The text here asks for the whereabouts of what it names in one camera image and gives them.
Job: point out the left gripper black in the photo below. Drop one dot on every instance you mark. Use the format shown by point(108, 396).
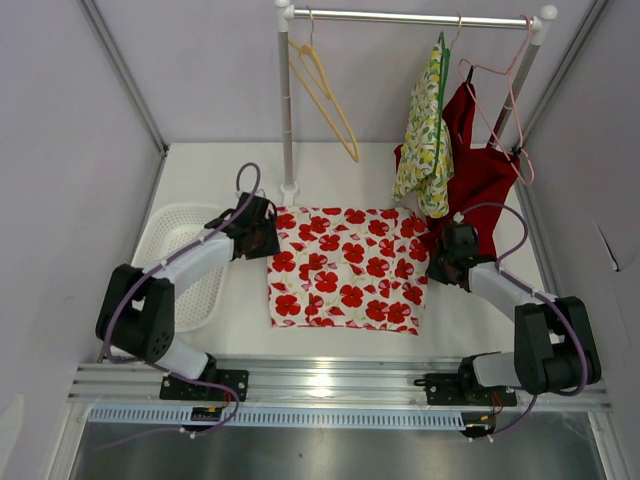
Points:
point(271, 244)

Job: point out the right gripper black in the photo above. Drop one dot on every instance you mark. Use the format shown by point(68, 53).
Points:
point(432, 271)

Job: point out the red flower print cloth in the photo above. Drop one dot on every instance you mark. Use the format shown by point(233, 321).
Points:
point(348, 268)

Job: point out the lemon print skirt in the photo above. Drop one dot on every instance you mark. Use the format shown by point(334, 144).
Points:
point(425, 163)

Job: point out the yellow plastic hanger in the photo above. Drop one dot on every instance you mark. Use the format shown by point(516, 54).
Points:
point(310, 72)

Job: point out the green plastic hanger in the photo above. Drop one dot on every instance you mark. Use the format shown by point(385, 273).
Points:
point(436, 79)

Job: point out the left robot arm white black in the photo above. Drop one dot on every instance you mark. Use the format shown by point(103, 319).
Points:
point(137, 316)

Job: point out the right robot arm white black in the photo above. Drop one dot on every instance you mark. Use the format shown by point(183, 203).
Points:
point(554, 348)

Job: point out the red garment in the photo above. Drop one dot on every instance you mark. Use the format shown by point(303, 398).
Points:
point(481, 175)

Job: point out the white plastic basket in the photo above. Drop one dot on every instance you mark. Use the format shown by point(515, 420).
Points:
point(167, 230)

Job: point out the clothes rack metal white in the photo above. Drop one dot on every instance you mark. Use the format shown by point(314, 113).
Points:
point(286, 13)

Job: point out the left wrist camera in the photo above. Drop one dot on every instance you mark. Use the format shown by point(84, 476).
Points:
point(260, 192)

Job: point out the pink wire hanger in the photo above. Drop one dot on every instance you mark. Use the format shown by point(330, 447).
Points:
point(515, 75)

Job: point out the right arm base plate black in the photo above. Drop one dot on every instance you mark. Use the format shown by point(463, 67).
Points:
point(442, 389)

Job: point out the aluminium rail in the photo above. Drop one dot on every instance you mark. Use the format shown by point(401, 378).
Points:
point(316, 382)

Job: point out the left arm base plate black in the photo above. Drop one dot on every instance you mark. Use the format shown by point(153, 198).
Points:
point(175, 389)

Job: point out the white slotted cable duct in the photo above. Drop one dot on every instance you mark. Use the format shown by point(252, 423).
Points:
point(412, 419)

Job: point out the left aluminium frame post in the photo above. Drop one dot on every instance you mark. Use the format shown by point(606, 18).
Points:
point(122, 72)

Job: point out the aluminium frame post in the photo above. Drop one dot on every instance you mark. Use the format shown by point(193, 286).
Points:
point(572, 53)
point(122, 72)

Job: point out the right aluminium frame post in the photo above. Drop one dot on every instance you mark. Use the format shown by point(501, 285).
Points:
point(572, 53)

